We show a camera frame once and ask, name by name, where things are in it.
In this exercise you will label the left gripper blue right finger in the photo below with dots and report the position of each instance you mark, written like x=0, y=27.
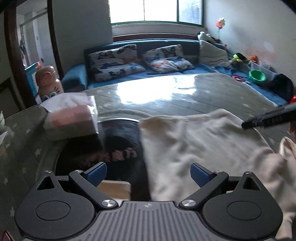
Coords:
x=211, y=184

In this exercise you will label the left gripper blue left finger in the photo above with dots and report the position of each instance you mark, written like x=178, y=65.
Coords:
x=86, y=184

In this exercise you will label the cream white garment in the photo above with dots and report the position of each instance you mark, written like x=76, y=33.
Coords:
x=217, y=142

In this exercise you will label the black round induction cooktop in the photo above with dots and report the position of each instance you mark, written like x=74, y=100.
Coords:
x=118, y=145

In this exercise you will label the green plastic bowl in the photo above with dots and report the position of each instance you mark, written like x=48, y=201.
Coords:
x=257, y=76

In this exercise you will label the clear plastic storage box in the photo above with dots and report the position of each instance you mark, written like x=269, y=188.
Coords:
x=268, y=73

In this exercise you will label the tissue box with tissues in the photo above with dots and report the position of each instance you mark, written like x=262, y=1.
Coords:
x=70, y=115

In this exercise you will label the beige cushion on sofa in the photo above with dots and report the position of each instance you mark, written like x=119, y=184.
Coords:
x=213, y=56

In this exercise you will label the pink cartoon water bottle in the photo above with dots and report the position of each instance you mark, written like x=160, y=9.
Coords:
x=48, y=84

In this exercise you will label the colourful pinwheel toy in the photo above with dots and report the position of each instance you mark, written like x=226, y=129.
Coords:
x=220, y=24

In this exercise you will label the white plush toy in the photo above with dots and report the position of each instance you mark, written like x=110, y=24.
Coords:
x=202, y=36

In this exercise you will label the left butterfly pillow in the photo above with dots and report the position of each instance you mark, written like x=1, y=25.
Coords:
x=115, y=63

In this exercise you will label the butterfly pillow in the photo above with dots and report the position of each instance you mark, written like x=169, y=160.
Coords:
x=167, y=59
x=115, y=63

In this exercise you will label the blue sofa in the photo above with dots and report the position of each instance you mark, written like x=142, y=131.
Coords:
x=79, y=77

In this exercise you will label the blue toy table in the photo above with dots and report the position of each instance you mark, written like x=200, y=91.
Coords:
x=30, y=74

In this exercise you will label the right butterfly pillow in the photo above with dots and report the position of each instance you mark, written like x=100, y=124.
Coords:
x=167, y=59

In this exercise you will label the window with frame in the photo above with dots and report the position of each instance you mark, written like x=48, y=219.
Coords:
x=184, y=12

